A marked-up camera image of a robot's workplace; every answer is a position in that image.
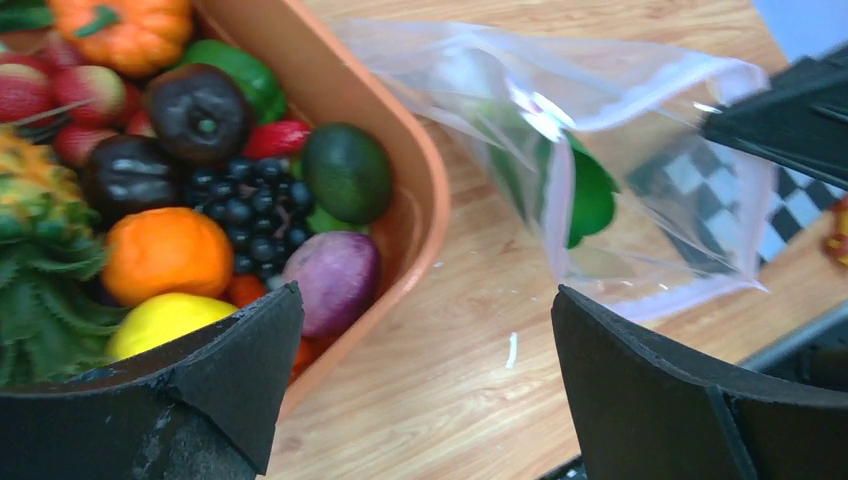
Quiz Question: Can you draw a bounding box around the clear zip top bag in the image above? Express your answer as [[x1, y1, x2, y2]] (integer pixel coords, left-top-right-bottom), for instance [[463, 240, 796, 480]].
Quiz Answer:
[[334, 19, 776, 321]]

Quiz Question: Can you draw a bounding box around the black grape bunch toy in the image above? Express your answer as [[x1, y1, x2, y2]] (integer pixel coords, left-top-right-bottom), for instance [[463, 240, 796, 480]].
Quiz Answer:
[[185, 156, 316, 280]]

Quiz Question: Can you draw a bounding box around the orange plastic basket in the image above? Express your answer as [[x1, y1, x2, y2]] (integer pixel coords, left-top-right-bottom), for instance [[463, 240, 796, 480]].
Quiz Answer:
[[194, 1, 450, 416]]

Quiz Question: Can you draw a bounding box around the green avocado toy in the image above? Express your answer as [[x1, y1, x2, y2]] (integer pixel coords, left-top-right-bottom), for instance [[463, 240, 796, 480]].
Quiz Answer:
[[300, 122, 393, 225]]

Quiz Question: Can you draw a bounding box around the toy pineapple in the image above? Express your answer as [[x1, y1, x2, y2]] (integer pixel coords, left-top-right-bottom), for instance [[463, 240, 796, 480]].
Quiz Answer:
[[1, 127, 125, 388]]

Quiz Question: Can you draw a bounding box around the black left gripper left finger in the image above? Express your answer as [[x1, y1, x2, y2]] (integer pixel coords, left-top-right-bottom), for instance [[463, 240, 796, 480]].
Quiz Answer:
[[1, 283, 304, 479]]

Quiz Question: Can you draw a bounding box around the orange yellow toy block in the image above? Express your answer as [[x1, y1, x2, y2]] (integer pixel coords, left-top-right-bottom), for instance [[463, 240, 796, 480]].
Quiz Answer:
[[822, 194, 847, 266]]

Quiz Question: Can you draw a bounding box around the yellow lemon toy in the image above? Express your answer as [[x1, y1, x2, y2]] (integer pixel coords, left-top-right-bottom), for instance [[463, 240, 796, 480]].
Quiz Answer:
[[105, 293, 238, 361]]

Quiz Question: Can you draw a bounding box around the orange toy pumpkin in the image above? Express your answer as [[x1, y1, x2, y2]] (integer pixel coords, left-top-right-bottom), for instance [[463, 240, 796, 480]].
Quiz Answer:
[[47, 0, 193, 78]]

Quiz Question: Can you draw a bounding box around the red chili toy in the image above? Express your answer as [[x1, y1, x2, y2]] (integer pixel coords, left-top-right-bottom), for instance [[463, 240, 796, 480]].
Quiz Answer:
[[241, 120, 312, 160]]

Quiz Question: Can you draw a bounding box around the orange fruit toy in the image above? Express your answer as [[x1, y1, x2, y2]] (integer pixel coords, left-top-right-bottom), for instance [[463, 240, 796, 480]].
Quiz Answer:
[[100, 207, 234, 306]]

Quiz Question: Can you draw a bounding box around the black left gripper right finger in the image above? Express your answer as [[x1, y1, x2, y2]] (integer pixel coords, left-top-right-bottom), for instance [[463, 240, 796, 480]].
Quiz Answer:
[[551, 287, 847, 479]]

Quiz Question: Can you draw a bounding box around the purple onion toy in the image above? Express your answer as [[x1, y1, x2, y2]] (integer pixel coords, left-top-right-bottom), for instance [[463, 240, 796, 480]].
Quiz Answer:
[[282, 231, 381, 338]]

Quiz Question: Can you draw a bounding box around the black white checkerboard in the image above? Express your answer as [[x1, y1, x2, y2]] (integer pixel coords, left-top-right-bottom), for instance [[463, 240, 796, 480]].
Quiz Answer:
[[626, 138, 845, 277]]

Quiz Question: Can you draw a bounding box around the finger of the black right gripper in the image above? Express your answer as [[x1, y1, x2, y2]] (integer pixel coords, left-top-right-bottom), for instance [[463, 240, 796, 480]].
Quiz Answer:
[[701, 44, 847, 190]]

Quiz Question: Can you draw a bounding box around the green bell pepper toy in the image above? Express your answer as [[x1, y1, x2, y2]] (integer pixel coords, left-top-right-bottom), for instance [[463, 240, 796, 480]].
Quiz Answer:
[[176, 39, 288, 124]]

